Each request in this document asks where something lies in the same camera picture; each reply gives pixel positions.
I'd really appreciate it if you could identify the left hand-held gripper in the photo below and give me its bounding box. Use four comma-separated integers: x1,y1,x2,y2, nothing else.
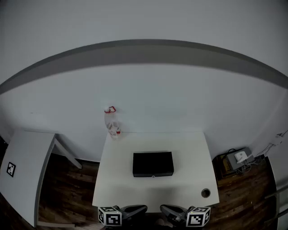
98,204,149,226

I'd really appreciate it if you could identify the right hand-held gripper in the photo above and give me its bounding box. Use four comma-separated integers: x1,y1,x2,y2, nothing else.
160,204,212,228

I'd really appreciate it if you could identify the black plastic tray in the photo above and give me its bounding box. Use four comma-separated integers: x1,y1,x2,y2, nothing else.
133,171,175,178

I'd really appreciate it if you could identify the black rectangular box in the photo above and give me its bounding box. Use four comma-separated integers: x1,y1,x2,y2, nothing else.
132,151,175,174

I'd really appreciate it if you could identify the brown cardboard box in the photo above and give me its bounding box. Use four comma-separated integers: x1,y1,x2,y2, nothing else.
212,153,237,180

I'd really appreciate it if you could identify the grey metal box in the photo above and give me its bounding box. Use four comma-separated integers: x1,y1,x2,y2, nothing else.
225,147,255,171

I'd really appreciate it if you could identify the white router device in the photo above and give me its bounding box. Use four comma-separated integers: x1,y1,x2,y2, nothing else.
234,151,249,163

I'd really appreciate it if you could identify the white side table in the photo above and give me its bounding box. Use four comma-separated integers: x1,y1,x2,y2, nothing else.
0,129,83,228

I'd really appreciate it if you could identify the square black white printed tag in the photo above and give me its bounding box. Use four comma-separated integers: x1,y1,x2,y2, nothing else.
6,161,17,178

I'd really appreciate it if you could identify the white cable bundle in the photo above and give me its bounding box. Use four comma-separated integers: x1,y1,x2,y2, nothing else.
235,155,267,176

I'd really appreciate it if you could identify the clear plastic bottle red handle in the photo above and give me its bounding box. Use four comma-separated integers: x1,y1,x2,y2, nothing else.
103,105,122,141

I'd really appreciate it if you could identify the grey metal rack frame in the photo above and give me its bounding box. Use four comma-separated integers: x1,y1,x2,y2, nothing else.
263,186,288,226

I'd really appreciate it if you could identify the white wall power adapter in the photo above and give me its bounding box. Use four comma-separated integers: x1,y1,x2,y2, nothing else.
274,132,286,145

